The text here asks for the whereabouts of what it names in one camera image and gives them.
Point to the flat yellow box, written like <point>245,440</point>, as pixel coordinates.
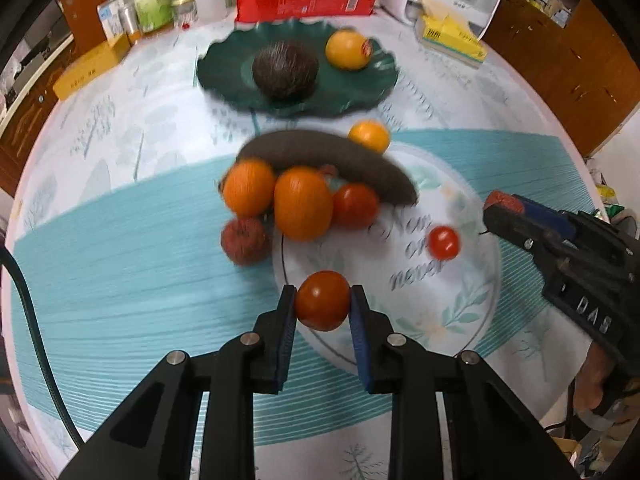
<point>90,70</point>

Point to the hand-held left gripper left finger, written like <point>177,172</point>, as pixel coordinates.
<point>286,330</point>

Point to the yellow tissue pack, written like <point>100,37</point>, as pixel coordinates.
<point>452,35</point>

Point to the person's right hand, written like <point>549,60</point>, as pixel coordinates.
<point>594,380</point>

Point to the dark brown avocado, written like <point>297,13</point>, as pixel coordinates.
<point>284,71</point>

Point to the small orange mandarin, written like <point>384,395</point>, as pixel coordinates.
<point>369,135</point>
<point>302,202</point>
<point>248,187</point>

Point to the small blue white box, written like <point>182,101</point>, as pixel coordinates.
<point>111,19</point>

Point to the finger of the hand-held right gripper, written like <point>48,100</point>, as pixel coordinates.
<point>525,240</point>
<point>550,219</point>

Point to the dark green wavy plate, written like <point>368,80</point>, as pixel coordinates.
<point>295,87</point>

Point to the green label glass bottle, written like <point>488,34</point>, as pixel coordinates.
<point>152,7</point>

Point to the small glass jar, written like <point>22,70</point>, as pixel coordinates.
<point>184,10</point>

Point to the overripe brown banana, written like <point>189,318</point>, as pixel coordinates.
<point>345,160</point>

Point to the red lychee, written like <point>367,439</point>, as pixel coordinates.
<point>245,241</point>

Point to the large orange with red sticker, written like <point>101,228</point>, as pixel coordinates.
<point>346,49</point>

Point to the printed tablecloth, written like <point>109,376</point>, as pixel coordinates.
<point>125,240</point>

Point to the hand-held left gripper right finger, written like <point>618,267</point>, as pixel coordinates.
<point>360,340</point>

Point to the brown wooden cabinet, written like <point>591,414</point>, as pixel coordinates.
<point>565,75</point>

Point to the metal can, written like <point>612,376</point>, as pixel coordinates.
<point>130,19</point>

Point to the small cherry tomato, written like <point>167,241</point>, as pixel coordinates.
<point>444,242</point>

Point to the red tomato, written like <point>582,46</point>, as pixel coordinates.
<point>355,205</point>
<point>322,300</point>

